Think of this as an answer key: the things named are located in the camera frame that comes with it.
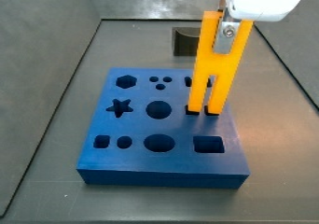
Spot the black curved block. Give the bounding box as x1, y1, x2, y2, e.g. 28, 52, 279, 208
173, 27, 199, 56

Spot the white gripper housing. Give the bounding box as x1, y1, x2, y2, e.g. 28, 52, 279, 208
214, 0, 301, 54

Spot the blue shape-sorting board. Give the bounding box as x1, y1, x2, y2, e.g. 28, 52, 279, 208
78, 68, 250, 189

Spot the yellow double-square peg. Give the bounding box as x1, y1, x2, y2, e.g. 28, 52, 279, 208
189, 11, 254, 115

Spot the grey tray enclosure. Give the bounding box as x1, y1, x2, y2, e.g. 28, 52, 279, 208
0, 0, 319, 224

